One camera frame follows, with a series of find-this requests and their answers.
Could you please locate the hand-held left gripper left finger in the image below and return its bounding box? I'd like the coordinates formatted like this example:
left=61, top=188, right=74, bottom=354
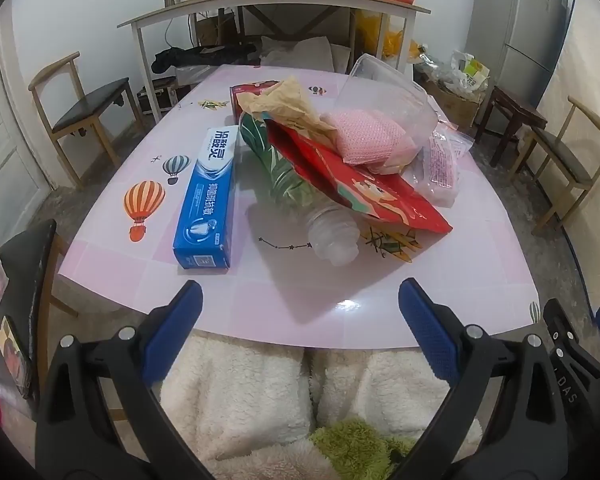
left=35, top=280, right=216, bottom=480

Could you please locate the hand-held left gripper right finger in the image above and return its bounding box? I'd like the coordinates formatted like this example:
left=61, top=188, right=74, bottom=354
left=387, top=277, right=571, bottom=480

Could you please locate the red snack bag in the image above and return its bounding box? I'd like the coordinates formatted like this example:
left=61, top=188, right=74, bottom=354
left=265, top=119, right=453, bottom=235

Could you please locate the clear snack wrapper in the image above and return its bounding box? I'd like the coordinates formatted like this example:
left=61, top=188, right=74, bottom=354
left=410, top=125, right=473, bottom=208

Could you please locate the clear bottle green label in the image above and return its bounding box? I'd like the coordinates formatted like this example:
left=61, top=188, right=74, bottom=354
left=237, top=110, right=363, bottom=267

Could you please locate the clear plastic container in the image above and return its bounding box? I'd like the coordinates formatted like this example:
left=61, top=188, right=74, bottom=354
left=334, top=54, right=438, bottom=161

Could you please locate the blue toothpaste box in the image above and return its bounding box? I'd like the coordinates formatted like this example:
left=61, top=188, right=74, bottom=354
left=172, top=125, right=240, bottom=272

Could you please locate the green fluffy garment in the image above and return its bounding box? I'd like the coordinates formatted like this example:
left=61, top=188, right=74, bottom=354
left=310, top=419, right=421, bottom=480

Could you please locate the black chair with stickers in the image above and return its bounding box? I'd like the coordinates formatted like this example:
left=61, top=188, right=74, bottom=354
left=0, top=219, right=78, bottom=416

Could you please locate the wooden chair dark seat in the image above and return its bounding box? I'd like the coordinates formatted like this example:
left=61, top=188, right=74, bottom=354
left=29, top=51, right=146, bottom=191
left=510, top=95, right=600, bottom=236

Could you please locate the pink scrub cloth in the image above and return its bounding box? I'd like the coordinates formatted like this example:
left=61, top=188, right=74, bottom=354
left=321, top=107, right=421, bottom=166

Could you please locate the dark wooden stool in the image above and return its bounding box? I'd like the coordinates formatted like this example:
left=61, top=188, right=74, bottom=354
left=472, top=85, right=548, bottom=168

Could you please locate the red box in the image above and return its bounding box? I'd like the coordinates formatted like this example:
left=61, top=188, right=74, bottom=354
left=229, top=80, right=281, bottom=121

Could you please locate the crumpled brown paper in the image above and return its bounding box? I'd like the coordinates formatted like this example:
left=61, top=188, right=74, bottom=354
left=236, top=76, right=338, bottom=146

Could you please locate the white door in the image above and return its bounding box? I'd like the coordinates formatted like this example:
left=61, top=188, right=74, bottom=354
left=0, top=10, right=53, bottom=221

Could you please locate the white plastic bag with packets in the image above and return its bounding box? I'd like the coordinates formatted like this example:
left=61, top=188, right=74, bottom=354
left=414, top=49, right=492, bottom=97

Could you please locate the black cloth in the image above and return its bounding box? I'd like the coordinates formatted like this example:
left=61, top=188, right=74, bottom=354
left=151, top=44, right=258, bottom=73

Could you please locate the yellow plastic bag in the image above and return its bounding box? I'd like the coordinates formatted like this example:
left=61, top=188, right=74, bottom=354
left=355, top=10, right=407, bottom=61

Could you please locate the grey refrigerator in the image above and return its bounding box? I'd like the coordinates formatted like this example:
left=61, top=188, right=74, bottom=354
left=467, top=0, right=571, bottom=106

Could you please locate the white cloth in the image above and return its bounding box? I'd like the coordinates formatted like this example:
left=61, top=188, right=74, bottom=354
left=260, top=35, right=353, bottom=72

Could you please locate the white side table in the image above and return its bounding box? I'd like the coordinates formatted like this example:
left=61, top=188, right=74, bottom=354
left=117, top=0, right=431, bottom=126

